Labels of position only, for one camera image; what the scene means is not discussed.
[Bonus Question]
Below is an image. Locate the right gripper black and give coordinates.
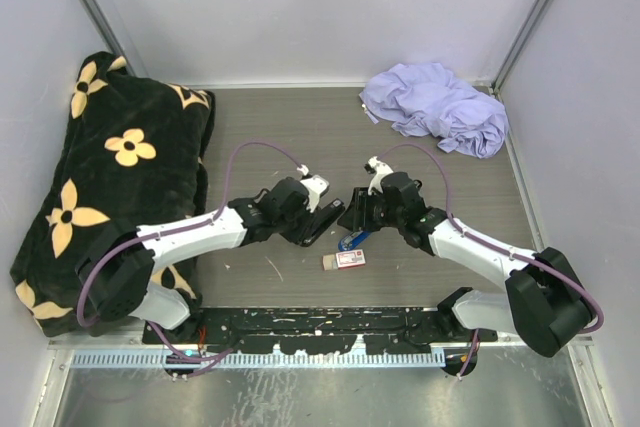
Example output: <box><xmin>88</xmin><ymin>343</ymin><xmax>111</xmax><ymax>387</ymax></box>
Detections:
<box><xmin>338</xmin><ymin>186</ymin><xmax>404</xmax><ymax>233</ymax></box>

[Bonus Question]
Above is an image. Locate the blue stapler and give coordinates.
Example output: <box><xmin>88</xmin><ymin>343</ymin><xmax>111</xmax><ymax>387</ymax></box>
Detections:
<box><xmin>338</xmin><ymin>231</ymin><xmax>370</xmax><ymax>251</ymax></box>

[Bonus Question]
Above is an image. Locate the black stapler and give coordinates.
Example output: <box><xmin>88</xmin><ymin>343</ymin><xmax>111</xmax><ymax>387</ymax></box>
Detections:
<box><xmin>297</xmin><ymin>198</ymin><xmax>346</xmax><ymax>247</ymax></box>

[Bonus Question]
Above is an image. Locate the red white staple box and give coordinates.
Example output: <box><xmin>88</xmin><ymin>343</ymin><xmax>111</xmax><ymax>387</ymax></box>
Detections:
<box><xmin>322</xmin><ymin>249</ymin><xmax>366</xmax><ymax>272</ymax></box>

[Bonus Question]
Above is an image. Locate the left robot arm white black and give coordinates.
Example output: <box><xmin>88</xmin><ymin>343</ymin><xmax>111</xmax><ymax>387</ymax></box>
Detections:
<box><xmin>76</xmin><ymin>175</ymin><xmax>329</xmax><ymax>343</ymax></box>

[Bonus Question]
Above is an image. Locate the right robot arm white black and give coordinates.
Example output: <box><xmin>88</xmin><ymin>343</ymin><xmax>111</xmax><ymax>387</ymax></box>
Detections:
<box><xmin>338</xmin><ymin>172</ymin><xmax>596</xmax><ymax>357</ymax></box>

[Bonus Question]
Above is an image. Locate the lavender crumpled cloth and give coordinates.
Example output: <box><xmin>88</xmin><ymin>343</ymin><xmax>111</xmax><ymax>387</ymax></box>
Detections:
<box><xmin>359</xmin><ymin>62</ymin><xmax>509</xmax><ymax>159</ymax></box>

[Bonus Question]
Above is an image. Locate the black floral blanket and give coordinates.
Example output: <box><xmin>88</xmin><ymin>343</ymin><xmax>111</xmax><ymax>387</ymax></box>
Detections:
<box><xmin>10</xmin><ymin>52</ymin><xmax>216</xmax><ymax>338</ymax></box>

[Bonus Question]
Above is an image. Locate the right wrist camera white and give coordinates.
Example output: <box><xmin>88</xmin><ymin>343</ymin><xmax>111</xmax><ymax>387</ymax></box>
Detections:
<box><xmin>365</xmin><ymin>156</ymin><xmax>393</xmax><ymax>196</ymax></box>

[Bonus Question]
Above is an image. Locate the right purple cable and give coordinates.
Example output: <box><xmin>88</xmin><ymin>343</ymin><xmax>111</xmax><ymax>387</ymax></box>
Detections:
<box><xmin>377</xmin><ymin>143</ymin><xmax>606</xmax><ymax>378</ymax></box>

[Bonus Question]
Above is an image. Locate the purple cable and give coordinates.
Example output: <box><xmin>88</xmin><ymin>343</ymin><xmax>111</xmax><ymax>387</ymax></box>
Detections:
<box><xmin>77</xmin><ymin>141</ymin><xmax>311</xmax><ymax>378</ymax></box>
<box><xmin>377</xmin><ymin>143</ymin><xmax>606</xmax><ymax>378</ymax></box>

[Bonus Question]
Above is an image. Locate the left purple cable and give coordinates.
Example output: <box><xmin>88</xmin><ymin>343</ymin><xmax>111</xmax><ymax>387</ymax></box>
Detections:
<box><xmin>77</xmin><ymin>141</ymin><xmax>311</xmax><ymax>378</ymax></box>

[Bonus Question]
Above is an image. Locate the white cable duct strip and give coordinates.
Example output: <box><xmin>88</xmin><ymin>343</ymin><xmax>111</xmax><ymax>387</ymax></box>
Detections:
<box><xmin>70</xmin><ymin>348</ymin><xmax>446</xmax><ymax>369</ymax></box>

